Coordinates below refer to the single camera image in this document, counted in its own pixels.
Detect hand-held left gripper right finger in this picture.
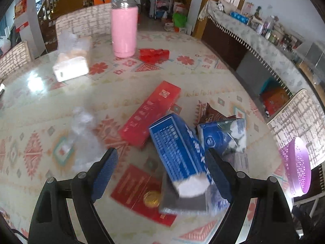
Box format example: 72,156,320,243
205,147,295,244

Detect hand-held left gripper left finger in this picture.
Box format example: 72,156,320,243
28,147,119,244

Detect clear plastic bag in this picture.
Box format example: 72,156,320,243
68,107,107,174

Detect blue tissue packet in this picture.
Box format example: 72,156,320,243
197,119,247,156

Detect blue cardboard box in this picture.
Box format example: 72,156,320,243
148,113,231,216

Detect brown red snack wrapper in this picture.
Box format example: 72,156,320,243
200,103,236,125

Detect purple plastic basket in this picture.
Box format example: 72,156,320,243
279,137,312,198

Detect red card with gold seal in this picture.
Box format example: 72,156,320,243
111,164,177,227

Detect long red box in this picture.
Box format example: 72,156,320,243
118,81,182,149

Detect red box under sideboard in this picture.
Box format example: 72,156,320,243
261,88,290,116

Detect chair with patterned cover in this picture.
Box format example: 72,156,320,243
55,3,113,41
266,89,325,163
0,41,32,82

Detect white tissue pack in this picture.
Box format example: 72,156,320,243
52,32,92,82

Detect crumpled red plastic bag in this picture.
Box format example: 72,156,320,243
138,48,170,65

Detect dark wooden sideboard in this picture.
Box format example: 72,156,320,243
200,18,292,117

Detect sideboard with lace cloth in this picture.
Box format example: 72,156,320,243
198,0,311,95

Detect pink thermos bottle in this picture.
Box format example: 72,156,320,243
110,0,139,58

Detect row of jars and bottles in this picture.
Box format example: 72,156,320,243
250,6,305,54

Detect clear acrylic case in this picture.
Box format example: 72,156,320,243
296,42,325,68

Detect blue pack on sideboard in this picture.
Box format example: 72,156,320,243
230,11,249,24

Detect green bag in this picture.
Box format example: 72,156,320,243
173,12,187,28

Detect white plastic bag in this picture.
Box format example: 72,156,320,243
0,37,11,55

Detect white shelf rack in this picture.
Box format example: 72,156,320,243
152,0,173,19

